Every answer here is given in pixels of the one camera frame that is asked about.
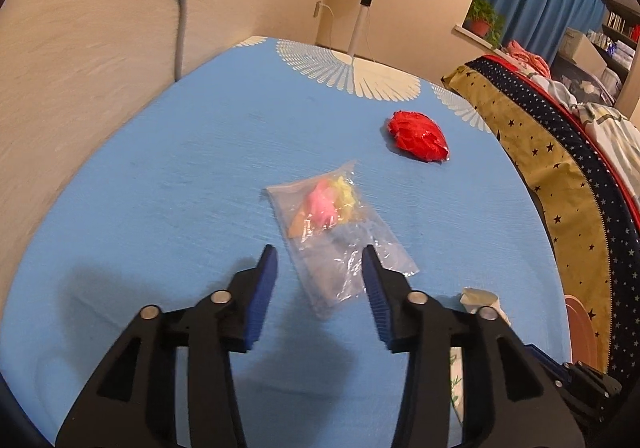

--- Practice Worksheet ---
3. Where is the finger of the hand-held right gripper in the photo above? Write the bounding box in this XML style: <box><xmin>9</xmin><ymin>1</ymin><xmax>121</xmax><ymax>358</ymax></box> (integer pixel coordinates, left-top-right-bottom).
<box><xmin>524</xmin><ymin>342</ymin><xmax>569</xmax><ymax>388</ymax></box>

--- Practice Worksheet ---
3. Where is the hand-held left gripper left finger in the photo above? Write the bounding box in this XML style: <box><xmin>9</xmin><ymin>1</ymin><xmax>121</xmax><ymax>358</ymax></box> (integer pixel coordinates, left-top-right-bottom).
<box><xmin>55</xmin><ymin>244</ymin><xmax>279</xmax><ymax>448</ymax></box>

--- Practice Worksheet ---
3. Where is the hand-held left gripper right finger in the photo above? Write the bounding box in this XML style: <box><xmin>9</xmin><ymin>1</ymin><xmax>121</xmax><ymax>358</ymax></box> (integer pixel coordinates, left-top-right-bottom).
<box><xmin>361</xmin><ymin>243</ymin><xmax>586</xmax><ymax>448</ymax></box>

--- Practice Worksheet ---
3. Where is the clear plastic bag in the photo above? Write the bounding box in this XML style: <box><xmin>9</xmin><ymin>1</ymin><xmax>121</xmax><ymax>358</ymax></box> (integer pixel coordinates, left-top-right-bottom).
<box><xmin>263</xmin><ymin>159</ymin><xmax>420</xmax><ymax>322</ymax></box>

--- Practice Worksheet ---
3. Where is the pink plastic basin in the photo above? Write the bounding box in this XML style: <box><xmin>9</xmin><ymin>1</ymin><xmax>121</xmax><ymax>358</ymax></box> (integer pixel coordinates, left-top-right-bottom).
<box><xmin>563</xmin><ymin>294</ymin><xmax>600</xmax><ymax>372</ymax></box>

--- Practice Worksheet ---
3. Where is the crumpled white paper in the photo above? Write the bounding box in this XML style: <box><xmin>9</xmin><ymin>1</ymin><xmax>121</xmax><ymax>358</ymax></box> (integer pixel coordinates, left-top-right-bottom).
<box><xmin>459</xmin><ymin>287</ymin><xmax>512</xmax><ymax>327</ymax></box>

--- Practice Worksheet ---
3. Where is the blue patterned tablecloth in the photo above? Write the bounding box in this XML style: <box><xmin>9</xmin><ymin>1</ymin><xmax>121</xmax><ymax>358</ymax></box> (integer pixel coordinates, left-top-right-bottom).
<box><xmin>5</xmin><ymin>35</ymin><xmax>574</xmax><ymax>448</ymax></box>

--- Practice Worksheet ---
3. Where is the red plastic bag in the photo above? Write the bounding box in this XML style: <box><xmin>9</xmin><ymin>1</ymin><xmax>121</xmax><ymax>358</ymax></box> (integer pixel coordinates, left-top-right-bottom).
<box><xmin>385</xmin><ymin>109</ymin><xmax>451</xmax><ymax>164</ymax></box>

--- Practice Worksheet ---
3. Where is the star patterned quilt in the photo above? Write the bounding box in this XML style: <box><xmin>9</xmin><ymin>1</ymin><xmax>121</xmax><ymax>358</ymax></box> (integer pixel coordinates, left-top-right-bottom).
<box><xmin>442</xmin><ymin>53</ymin><xmax>640</xmax><ymax>380</ymax></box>

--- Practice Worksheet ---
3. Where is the white checked bedding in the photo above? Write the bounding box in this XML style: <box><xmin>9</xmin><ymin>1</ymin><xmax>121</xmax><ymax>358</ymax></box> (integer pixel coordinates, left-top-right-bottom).
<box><xmin>529</xmin><ymin>72</ymin><xmax>640</xmax><ymax>210</ymax></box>

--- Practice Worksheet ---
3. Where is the pink cloth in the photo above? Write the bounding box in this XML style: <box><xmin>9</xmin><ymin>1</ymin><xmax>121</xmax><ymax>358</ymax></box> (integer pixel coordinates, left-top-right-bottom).
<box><xmin>502</xmin><ymin>40</ymin><xmax>554</xmax><ymax>80</ymax></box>

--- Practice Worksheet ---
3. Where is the potted green plant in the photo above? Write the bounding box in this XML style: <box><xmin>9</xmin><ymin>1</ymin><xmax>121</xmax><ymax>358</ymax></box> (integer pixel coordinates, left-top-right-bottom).
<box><xmin>462</xmin><ymin>0</ymin><xmax>507</xmax><ymax>48</ymax></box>

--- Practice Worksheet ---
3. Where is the cardboard box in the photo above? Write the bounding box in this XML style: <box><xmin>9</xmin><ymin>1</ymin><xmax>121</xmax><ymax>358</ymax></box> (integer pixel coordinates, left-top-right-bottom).
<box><xmin>559</xmin><ymin>27</ymin><xmax>609</xmax><ymax>80</ymax></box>

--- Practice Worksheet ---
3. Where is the grey hose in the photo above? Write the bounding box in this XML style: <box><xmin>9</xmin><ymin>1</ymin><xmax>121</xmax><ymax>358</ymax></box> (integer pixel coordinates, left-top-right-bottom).
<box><xmin>149</xmin><ymin>0</ymin><xmax>189</xmax><ymax>82</ymax></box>

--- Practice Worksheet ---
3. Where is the dark wall shelf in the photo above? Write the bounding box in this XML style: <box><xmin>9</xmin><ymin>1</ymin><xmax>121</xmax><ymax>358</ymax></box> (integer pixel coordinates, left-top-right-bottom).
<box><xmin>585</xmin><ymin>0</ymin><xmax>640</xmax><ymax>95</ymax></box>

